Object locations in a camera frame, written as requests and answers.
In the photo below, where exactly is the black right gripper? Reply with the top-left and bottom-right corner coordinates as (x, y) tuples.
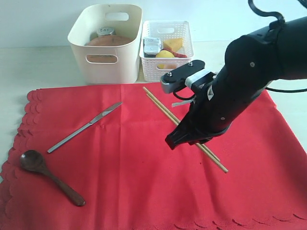
(165, 66), (272, 150)

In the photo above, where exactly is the wooden chopstick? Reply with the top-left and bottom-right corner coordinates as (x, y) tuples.
(146, 92), (228, 173)
(143, 87), (220, 162)

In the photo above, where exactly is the brown egg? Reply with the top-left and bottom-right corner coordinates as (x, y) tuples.
(164, 64), (177, 69)

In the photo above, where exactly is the red sausage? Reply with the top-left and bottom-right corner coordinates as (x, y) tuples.
(163, 47), (188, 58)

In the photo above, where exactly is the yellow lemon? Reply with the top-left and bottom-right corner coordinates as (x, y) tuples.
(155, 50), (174, 69)

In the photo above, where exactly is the yellow cheese wedge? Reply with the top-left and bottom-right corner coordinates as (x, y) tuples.
(163, 38), (183, 52)

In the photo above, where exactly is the white milk carton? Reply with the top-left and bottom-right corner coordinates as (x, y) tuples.
(143, 37), (162, 58)

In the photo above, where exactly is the brown wooden plate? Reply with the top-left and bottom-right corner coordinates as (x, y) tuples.
(86, 35), (133, 63)

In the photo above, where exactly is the stainless steel cup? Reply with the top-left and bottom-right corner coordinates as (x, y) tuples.
(90, 26), (116, 41)

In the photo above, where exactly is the dark wooden spoon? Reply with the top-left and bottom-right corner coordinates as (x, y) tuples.
(20, 149), (86, 207)

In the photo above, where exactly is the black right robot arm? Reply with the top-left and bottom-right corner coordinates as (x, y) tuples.
(161, 18), (307, 149)

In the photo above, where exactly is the white perforated plastic basket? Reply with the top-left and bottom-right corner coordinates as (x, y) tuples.
(139, 21), (194, 82)

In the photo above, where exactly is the silver table knife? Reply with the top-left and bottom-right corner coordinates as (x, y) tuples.
(47, 102), (122, 153)

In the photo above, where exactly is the cream plastic bin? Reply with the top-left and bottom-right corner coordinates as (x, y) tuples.
(68, 4), (142, 84)

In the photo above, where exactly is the red tablecloth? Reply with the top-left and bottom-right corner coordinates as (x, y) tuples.
(0, 83), (307, 230)

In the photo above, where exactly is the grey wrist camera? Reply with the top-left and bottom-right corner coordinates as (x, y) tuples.
(160, 60), (216, 93)

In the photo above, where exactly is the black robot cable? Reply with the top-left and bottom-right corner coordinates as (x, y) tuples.
(248, 0), (307, 93)

